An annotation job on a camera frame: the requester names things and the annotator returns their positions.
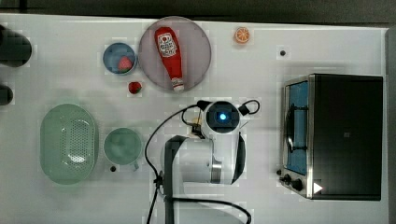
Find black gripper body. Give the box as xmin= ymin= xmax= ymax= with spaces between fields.
xmin=189 ymin=124 xmax=205 ymax=139

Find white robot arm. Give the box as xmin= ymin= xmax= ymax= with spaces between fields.
xmin=161 ymin=100 xmax=248 ymax=224

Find green mug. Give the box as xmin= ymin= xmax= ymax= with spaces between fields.
xmin=104 ymin=128 xmax=143 ymax=171

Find strawberry on table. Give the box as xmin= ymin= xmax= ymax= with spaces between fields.
xmin=128 ymin=81 xmax=142 ymax=94

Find grey round plate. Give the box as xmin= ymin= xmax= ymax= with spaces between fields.
xmin=138 ymin=16 xmax=211 ymax=92

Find red plush ketchup bottle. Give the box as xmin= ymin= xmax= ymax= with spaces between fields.
xmin=154 ymin=26 xmax=184 ymax=91

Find strawberry in blue bowl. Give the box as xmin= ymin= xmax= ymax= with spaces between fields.
xmin=118 ymin=56 xmax=134 ymax=74

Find orange slice toy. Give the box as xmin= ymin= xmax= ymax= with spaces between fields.
xmin=233 ymin=27 xmax=250 ymax=44

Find blue bowl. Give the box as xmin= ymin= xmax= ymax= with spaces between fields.
xmin=103 ymin=43 xmax=137 ymax=76

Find green perforated colander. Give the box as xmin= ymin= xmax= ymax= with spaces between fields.
xmin=40 ymin=104 xmax=99 ymax=185

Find silver toaster oven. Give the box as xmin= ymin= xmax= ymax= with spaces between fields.
xmin=276 ymin=74 xmax=384 ymax=201

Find small black cup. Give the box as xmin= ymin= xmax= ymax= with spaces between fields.
xmin=0 ymin=85 xmax=14 ymax=105

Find large black cup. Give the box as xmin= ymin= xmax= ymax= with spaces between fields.
xmin=0 ymin=25 xmax=33 ymax=67

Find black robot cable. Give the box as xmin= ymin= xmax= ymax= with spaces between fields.
xmin=143 ymin=99 xmax=261 ymax=224

